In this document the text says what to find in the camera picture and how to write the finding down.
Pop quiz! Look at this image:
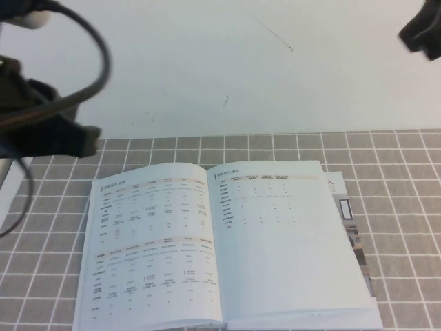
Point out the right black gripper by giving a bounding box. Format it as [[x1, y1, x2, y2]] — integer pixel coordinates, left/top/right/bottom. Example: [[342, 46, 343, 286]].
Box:
[[398, 0, 441, 63]]

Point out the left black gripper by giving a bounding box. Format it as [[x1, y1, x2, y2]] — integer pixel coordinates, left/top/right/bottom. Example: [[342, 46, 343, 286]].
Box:
[[0, 57, 102, 159]]

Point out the white printed book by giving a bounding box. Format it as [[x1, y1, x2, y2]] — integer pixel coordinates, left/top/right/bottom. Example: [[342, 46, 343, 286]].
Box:
[[72, 160, 385, 330]]

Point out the grey checked tablecloth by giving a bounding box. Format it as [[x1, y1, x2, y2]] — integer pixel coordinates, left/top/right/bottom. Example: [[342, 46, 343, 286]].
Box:
[[0, 128, 441, 331]]

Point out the thick black camera cable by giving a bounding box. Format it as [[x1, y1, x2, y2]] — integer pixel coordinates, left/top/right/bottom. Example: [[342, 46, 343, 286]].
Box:
[[0, 0, 114, 239]]

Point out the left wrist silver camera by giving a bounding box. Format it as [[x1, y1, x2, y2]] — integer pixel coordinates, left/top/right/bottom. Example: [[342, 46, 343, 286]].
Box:
[[0, 0, 52, 29]]

